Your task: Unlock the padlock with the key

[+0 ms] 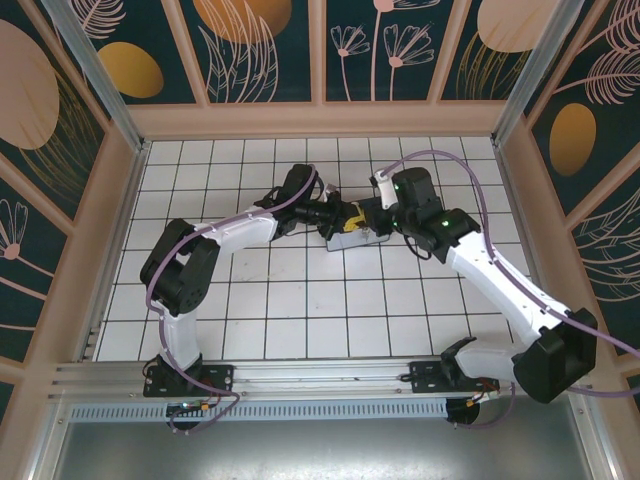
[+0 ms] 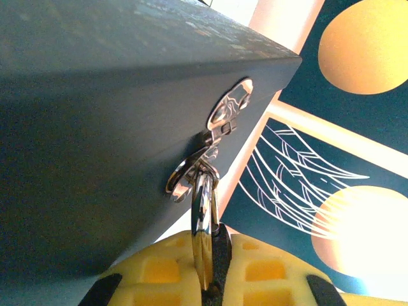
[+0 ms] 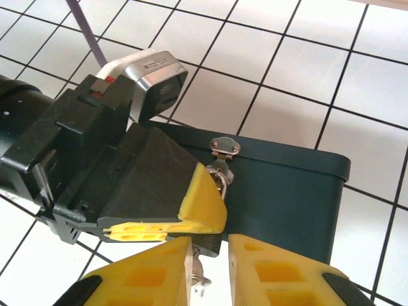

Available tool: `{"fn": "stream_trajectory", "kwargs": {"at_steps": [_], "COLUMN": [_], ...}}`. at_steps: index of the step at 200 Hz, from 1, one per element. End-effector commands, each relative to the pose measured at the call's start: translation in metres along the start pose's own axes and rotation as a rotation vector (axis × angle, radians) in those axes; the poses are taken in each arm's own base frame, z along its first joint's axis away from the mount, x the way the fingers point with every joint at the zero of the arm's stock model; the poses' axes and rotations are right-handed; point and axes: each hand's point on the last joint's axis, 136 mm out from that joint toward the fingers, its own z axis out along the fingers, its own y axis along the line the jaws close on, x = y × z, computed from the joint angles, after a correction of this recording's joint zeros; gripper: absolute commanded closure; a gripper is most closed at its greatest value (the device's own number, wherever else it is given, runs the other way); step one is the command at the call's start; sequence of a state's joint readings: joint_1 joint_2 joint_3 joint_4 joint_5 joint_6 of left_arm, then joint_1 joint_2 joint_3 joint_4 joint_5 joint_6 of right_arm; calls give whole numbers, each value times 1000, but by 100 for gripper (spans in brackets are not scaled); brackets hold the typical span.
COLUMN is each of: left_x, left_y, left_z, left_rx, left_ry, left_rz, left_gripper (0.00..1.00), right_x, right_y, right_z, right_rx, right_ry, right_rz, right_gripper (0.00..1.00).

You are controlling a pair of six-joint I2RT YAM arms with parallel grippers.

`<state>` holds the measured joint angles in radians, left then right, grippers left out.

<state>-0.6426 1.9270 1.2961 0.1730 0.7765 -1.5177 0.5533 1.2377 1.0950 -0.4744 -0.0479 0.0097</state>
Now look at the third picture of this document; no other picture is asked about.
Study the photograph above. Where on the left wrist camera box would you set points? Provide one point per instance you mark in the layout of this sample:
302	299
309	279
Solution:
153	70

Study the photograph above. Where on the starry night tin box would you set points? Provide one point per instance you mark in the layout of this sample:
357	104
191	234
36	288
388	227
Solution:
280	197

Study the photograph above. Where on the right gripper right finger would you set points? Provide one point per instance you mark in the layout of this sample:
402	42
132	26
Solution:
280	280

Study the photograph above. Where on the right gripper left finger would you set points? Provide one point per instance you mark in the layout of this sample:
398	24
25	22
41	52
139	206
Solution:
143	280

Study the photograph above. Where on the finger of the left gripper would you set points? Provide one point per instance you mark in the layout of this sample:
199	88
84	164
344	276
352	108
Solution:
159	178
137	237

